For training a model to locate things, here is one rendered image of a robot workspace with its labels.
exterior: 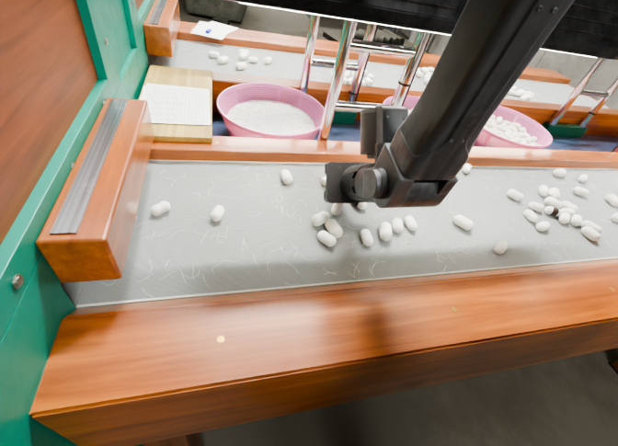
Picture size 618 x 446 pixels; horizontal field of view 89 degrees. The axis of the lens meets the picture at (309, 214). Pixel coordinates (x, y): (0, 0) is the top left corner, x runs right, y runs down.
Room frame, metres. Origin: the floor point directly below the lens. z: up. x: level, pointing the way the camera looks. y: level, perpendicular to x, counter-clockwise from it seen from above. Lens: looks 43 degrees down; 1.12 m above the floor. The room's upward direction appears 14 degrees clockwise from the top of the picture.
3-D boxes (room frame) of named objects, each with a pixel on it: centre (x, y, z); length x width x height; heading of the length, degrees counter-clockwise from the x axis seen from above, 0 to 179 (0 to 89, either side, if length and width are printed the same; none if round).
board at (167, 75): (0.64, 0.35, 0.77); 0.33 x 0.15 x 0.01; 22
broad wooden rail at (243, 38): (1.45, -0.21, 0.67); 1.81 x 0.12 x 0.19; 112
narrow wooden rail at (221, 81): (1.09, -0.35, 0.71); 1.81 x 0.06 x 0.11; 112
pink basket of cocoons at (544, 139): (0.99, -0.52, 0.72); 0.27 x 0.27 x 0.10
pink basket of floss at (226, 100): (0.72, 0.15, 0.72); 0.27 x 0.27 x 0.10
